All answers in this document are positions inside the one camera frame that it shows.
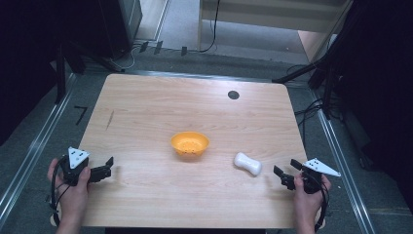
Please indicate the round grey table grommet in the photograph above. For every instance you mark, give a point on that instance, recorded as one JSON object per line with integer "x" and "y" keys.
{"x": 233, "y": 95}

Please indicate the person's right hand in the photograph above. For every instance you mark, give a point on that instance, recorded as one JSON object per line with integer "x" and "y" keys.
{"x": 307, "y": 204}

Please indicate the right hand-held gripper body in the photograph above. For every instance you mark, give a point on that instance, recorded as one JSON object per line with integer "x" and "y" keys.
{"x": 313, "y": 175}

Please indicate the white bone-shaped object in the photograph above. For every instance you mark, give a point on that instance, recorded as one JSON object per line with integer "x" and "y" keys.
{"x": 248, "y": 163}

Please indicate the orange plastic bowl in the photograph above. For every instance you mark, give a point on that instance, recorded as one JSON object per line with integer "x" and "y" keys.
{"x": 190, "y": 143}

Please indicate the black metal stand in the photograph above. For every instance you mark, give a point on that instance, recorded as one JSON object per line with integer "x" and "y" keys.
{"x": 326, "y": 87}
{"x": 60, "y": 74}

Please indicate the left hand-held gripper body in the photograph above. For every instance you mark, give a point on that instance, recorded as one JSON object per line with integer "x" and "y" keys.
{"x": 77, "y": 169}

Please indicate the person's left hand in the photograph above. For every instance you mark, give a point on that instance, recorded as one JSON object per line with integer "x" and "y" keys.
{"x": 73, "y": 195}

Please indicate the metal floor rail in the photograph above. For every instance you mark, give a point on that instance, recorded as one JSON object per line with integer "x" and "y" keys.
{"x": 35, "y": 149}
{"x": 344, "y": 169}

